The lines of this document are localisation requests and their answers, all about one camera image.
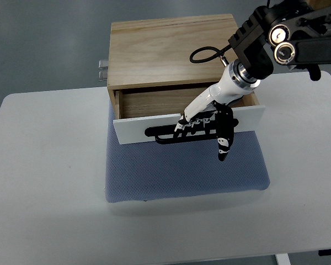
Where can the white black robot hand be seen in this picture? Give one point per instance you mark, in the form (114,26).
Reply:
(214,103)

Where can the black drawer handle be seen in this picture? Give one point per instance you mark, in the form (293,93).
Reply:
(160,132)

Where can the white drawer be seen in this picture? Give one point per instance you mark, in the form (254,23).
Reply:
(137,109)

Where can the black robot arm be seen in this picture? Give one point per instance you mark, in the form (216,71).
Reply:
(290,33)

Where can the wooden drawer cabinet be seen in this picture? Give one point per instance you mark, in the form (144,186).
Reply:
(156,52)

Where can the blue grey mesh cushion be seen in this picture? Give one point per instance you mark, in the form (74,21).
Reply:
(149,171)

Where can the lower metal clamp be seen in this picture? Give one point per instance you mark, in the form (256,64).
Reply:
(103,75)

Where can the metal clamp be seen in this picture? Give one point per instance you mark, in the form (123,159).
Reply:
(103,75)
(103,64)

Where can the upper metal clamp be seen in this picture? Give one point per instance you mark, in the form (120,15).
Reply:
(103,64)

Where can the white table leg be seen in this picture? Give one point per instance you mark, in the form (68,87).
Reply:
(282,259)

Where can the black table control panel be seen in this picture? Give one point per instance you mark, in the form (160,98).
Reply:
(324,252)

